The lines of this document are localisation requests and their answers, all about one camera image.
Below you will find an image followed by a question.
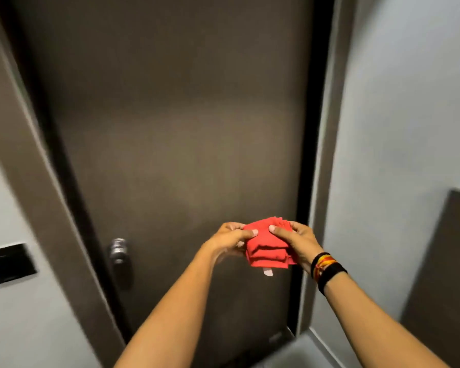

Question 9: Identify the person's left forearm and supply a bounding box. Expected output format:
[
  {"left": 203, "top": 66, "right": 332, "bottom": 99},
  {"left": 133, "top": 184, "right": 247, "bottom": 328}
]
[{"left": 114, "top": 247, "right": 215, "bottom": 368}]

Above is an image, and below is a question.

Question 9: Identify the dark brown wall panel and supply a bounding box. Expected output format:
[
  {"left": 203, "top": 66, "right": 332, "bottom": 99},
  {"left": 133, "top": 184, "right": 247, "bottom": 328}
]
[{"left": 400, "top": 189, "right": 460, "bottom": 368}]

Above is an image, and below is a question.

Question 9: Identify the brown door frame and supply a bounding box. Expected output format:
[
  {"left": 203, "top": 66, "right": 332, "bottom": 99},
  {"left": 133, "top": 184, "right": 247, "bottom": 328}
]
[{"left": 0, "top": 0, "right": 359, "bottom": 368}]

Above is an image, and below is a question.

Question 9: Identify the person's left hand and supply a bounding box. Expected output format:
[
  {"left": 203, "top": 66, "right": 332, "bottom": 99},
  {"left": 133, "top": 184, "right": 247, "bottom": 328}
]
[{"left": 202, "top": 222, "right": 259, "bottom": 265}]

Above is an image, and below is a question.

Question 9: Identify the black wristband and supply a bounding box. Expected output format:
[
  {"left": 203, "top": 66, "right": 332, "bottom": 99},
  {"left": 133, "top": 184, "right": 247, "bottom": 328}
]
[{"left": 317, "top": 263, "right": 348, "bottom": 296}]

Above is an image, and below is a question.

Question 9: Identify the person's right hand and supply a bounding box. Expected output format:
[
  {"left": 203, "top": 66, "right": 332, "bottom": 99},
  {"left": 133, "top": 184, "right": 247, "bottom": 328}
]
[{"left": 268, "top": 221, "right": 324, "bottom": 274}]

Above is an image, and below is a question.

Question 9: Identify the red cloth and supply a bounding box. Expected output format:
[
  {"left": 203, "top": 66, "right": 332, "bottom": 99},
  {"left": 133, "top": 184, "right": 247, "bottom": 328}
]
[{"left": 242, "top": 217, "right": 299, "bottom": 277}]

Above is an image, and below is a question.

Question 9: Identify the black wall switch plate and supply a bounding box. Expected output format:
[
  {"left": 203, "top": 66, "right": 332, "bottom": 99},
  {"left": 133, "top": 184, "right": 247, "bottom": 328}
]
[{"left": 0, "top": 244, "right": 38, "bottom": 288}]

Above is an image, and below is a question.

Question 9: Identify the silver door knob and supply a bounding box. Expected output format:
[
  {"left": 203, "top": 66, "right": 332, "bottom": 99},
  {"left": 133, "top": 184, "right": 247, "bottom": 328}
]
[{"left": 110, "top": 238, "right": 130, "bottom": 265}]

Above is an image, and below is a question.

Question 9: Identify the dark brown door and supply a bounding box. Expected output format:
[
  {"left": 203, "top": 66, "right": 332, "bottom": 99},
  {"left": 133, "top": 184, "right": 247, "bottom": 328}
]
[{"left": 8, "top": 0, "right": 316, "bottom": 368}]

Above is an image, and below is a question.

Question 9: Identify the person's right forearm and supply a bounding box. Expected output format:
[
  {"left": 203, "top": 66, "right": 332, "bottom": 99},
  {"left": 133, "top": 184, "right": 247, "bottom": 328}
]
[{"left": 322, "top": 272, "right": 450, "bottom": 368}]

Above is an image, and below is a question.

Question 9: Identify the red and yellow thread bracelet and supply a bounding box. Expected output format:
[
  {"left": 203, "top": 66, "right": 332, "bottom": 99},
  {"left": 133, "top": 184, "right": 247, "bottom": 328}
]
[{"left": 311, "top": 252, "right": 338, "bottom": 282}]

